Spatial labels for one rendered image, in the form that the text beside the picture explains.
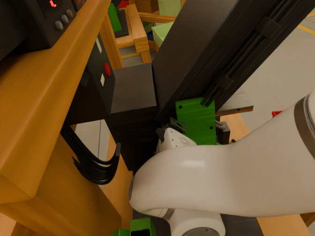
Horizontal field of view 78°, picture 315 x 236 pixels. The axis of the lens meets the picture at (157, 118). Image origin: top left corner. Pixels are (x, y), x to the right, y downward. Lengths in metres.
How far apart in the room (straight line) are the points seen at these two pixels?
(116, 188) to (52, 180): 0.50
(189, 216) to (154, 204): 0.07
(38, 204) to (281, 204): 0.36
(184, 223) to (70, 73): 0.26
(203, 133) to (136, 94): 0.26
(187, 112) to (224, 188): 0.38
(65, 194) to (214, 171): 0.32
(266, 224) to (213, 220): 0.48
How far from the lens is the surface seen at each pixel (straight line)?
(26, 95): 0.22
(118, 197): 0.88
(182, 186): 0.25
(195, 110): 0.59
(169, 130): 0.49
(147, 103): 0.64
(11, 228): 0.50
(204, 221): 0.32
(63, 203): 0.46
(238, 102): 0.80
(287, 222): 0.82
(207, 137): 0.65
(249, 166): 0.21
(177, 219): 0.33
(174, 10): 3.26
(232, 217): 0.79
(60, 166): 0.45
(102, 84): 0.44
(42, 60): 0.29
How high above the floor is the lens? 1.63
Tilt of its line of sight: 42 degrees down
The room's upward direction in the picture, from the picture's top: 12 degrees counter-clockwise
